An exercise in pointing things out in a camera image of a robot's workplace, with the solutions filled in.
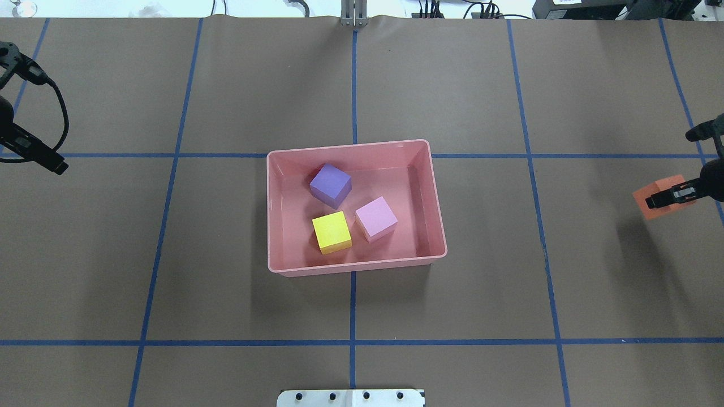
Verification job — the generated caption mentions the grey metal bracket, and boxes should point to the grey metal bracket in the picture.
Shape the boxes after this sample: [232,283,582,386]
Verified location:
[339,0,369,28]

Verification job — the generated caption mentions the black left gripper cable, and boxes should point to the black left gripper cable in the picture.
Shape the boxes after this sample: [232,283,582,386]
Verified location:
[0,76,70,164]

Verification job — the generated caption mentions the black equipment box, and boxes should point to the black equipment box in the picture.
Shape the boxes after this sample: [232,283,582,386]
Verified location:
[532,1,701,20]

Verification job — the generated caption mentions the orange foam block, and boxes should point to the orange foam block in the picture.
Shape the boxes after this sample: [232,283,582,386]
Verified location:
[632,175,697,220]

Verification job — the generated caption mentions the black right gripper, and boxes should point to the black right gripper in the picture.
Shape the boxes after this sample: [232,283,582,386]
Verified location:
[645,114,723,209]

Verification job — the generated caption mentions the purple foam block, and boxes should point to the purple foam block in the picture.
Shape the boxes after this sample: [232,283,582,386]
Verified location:
[309,164,352,209]

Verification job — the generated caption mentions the yellow foam block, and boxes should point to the yellow foam block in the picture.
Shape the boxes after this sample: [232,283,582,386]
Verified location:
[312,211,352,255]

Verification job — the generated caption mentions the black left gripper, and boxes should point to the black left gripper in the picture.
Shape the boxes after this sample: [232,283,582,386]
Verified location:
[1,41,69,175]

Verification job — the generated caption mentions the pink plastic bin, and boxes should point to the pink plastic bin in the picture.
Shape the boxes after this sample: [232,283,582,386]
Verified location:
[266,139,448,278]

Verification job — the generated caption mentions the white metal mounting plate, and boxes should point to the white metal mounting plate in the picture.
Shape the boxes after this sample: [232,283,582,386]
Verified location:
[276,388,426,406]

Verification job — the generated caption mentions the pink foam block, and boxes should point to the pink foam block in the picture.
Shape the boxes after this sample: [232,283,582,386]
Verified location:
[355,197,398,243]

